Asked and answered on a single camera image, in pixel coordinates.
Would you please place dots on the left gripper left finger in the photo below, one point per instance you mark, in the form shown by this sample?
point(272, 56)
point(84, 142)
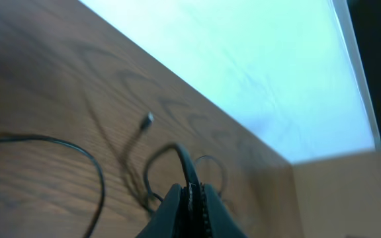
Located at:
point(165, 221)

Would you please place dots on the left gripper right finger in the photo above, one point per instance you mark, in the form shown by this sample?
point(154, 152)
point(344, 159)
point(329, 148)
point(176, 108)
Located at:
point(218, 223)

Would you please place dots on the wooden side panel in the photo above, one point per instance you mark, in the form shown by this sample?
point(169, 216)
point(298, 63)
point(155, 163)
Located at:
point(340, 197)

